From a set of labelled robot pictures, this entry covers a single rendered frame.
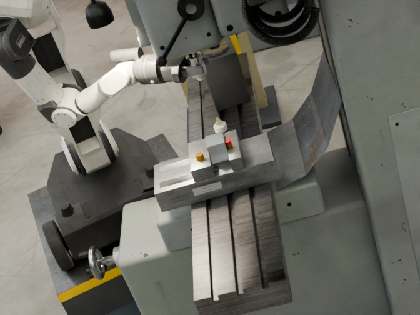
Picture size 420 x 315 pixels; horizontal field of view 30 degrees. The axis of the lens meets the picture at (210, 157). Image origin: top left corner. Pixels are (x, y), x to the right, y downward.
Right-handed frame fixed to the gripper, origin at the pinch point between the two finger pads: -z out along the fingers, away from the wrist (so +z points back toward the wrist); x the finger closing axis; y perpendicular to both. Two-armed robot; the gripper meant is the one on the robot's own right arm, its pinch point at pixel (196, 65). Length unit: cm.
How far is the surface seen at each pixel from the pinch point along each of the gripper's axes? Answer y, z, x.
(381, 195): 44, -47, -6
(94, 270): 59, 47, -25
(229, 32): -12.8, -15.9, -6.6
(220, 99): 26.2, 7.7, 23.1
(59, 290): 84, 79, -12
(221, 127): 22.2, -1.2, 0.7
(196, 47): -10.2, -6.2, -8.2
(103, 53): 126, 206, 253
